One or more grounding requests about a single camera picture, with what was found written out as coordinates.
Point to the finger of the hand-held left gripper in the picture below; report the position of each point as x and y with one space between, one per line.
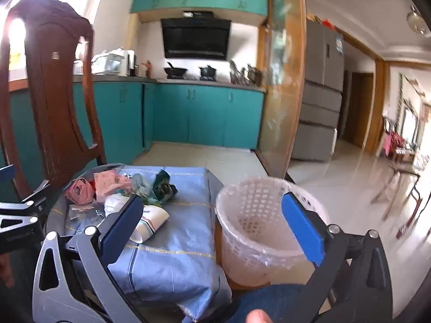
30 197
6 175

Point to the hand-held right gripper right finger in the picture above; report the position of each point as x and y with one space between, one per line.
303 228

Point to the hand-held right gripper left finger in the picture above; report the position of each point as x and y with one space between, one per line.
123 228

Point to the pink plastic bag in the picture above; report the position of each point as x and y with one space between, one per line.
80 191

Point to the white plastic basket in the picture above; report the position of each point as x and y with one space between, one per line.
242 242

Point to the person's right hand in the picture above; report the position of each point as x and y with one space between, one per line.
258 317

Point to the white paper cup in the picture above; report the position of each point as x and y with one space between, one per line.
151 220

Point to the clear plastic wrapper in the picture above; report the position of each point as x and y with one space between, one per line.
84 213

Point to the salmon pink wrapper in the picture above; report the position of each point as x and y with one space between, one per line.
111 183

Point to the blue striped cloth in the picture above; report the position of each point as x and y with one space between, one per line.
175 252

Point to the green snack packet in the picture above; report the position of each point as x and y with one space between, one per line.
165 185

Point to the person's blue jeans leg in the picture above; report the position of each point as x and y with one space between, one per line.
269 296

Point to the wooden chair back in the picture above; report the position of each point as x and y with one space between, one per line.
50 107

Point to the wooden side table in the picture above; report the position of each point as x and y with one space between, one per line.
404 175

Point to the brown wooden door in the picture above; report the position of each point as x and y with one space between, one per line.
360 107

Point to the grey refrigerator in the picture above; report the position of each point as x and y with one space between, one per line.
320 91

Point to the teal kitchen base cabinets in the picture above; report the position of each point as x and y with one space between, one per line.
205 114

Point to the white kitchen appliance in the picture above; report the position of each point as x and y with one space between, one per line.
111 62

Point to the glass sliding door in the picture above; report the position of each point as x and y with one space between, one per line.
281 74

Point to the steel pot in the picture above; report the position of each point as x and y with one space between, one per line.
254 75

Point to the red brown bottle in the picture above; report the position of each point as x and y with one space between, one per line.
147 69

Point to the gas stove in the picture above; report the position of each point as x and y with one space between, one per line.
192 78

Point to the black wok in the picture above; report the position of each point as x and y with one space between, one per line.
175 71

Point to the grey kitchen countertop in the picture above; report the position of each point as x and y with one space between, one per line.
215 83

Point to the steel pot lid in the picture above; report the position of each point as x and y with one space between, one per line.
234 70

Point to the black cooking pot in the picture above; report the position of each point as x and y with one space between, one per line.
207 71

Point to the black range hood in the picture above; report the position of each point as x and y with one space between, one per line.
195 37

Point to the ceiling lamp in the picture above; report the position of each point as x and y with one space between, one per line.
417 18

